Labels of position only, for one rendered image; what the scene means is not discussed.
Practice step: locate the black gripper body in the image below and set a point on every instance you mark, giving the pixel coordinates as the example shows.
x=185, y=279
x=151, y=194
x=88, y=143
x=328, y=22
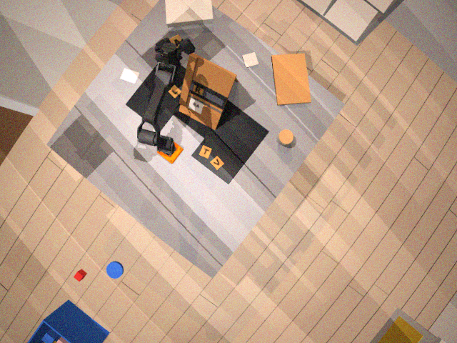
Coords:
x=185, y=46

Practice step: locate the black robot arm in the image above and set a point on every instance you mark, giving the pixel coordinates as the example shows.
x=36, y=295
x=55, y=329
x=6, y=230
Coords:
x=164, y=80

